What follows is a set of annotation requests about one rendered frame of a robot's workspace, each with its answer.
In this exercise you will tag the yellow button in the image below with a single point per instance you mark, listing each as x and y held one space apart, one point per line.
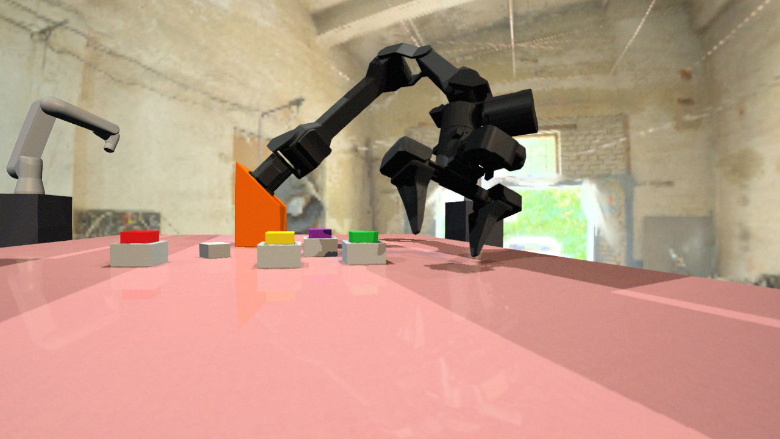
280 250

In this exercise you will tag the purple button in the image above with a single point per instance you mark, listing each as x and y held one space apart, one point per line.
320 243

